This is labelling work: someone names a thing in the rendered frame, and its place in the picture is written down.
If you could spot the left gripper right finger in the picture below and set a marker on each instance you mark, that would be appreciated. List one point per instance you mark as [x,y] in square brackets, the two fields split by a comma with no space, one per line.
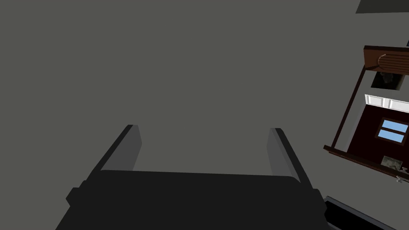
[281,153]

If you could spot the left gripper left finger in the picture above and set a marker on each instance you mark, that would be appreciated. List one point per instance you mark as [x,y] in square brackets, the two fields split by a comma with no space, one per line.
[123,150]

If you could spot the blue window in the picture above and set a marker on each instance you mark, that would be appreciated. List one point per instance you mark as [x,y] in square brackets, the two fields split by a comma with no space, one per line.
[393,131]

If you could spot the dark framed wall picture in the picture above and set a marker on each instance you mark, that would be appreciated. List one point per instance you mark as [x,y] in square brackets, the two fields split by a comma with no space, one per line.
[387,80]

